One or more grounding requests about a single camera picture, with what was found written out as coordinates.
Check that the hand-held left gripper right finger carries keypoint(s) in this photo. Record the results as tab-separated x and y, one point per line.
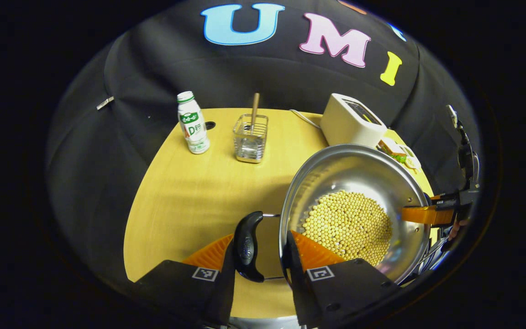
299	283

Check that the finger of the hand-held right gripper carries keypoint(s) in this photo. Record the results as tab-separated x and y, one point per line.
448	199
423	214

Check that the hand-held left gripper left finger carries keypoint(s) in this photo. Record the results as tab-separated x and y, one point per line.
225	292

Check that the pile of soybeans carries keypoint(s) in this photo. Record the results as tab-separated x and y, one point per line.
349	219

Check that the white plate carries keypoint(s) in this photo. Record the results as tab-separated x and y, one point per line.
412	161

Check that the sandwich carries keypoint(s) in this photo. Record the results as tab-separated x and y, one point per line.
390	147

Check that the white toaster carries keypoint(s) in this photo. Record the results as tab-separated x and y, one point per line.
345	123

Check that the white green-capped drink bottle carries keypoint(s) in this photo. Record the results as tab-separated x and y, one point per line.
192	128

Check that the black backdrop cloth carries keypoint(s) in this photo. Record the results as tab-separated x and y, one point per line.
153	82

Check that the silver metal clip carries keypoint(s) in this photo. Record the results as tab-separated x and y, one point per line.
105	103

